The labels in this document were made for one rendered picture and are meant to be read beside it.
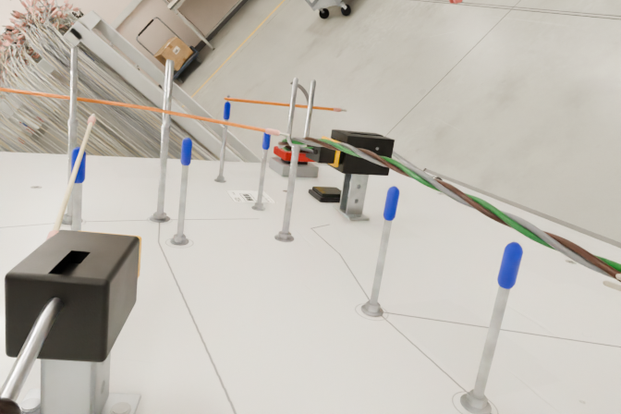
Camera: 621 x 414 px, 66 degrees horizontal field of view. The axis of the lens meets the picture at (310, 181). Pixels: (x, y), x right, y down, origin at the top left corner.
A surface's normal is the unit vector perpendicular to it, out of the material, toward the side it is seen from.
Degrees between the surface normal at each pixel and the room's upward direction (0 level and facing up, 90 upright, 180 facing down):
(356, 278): 54
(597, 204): 0
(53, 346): 75
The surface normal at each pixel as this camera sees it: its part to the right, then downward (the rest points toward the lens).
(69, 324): 0.10, 0.24
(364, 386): 0.14, -0.97
